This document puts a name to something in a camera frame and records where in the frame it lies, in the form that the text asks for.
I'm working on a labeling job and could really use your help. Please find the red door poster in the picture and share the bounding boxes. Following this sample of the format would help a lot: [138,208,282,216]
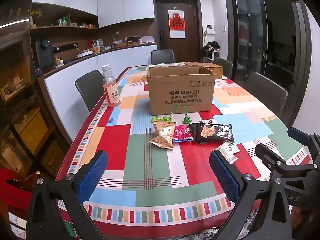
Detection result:
[168,10,186,39]

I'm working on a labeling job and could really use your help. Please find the wooden display cabinet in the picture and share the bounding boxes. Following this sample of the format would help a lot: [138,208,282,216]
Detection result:
[0,26,71,178]

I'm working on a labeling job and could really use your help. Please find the black snack packet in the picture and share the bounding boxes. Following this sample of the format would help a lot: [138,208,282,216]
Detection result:
[188,122,234,145]

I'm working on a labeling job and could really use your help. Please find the white wall cabinets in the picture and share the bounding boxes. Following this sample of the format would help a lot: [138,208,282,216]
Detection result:
[32,0,155,28]

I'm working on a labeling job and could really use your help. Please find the dark grey chair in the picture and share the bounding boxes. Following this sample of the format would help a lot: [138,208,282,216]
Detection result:
[241,72,288,123]
[151,49,175,65]
[75,70,104,113]
[212,57,234,79]

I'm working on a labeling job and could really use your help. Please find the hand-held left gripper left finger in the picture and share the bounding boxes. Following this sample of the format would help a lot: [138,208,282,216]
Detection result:
[26,150,109,240]

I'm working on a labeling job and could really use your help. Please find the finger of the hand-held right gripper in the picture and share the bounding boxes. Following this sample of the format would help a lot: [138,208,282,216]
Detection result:
[287,127,320,165]
[255,142,315,180]

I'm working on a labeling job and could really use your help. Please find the black bag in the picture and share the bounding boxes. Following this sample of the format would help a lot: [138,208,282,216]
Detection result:
[203,41,221,51]

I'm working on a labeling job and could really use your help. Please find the pink drink bottle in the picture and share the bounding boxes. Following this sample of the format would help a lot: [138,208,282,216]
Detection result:
[102,65,121,108]

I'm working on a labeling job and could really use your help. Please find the small green snack packet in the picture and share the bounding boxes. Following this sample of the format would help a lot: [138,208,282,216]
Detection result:
[151,115,173,125]

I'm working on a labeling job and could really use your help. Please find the white counter cabinet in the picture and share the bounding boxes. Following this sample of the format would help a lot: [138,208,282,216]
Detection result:
[44,44,158,112]

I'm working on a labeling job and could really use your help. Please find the brown cardboard box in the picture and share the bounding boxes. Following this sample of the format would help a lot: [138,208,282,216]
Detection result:
[147,64,216,116]

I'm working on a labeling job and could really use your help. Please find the colourful patchwork tablecloth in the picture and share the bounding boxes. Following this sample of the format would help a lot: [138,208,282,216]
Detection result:
[55,65,313,238]

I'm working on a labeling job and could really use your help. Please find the black water dispenser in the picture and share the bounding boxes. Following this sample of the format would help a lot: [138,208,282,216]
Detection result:
[35,37,55,69]

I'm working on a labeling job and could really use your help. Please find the brown snack packet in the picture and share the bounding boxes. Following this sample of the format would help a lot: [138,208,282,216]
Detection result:
[149,136,174,150]
[153,120,177,141]

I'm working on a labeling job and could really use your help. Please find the red cloth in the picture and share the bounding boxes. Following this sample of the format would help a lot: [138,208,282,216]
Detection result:
[0,167,33,221]

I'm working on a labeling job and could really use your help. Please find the black framed glass door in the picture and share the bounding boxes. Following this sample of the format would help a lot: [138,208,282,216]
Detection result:
[224,0,309,128]

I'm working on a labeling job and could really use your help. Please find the white snack packet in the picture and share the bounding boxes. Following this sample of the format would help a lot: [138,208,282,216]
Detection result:
[218,141,241,164]

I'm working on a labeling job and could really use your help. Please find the red pink snack packet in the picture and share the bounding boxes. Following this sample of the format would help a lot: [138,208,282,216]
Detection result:
[172,125,194,143]

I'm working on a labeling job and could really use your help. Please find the dark brown door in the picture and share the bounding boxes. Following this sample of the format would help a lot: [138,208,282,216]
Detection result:
[153,0,203,63]

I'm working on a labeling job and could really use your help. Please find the green wrapped candy string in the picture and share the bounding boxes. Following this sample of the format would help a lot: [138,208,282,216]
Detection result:
[182,106,192,125]
[168,106,178,122]

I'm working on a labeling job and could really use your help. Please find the white stool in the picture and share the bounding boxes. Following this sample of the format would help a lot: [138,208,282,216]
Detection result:
[204,50,220,63]

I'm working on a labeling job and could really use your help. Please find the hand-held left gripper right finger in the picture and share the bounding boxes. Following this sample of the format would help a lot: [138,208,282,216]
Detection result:
[209,150,293,240]

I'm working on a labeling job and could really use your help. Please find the yellow bin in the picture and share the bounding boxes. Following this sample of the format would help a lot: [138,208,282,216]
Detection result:
[13,107,48,148]

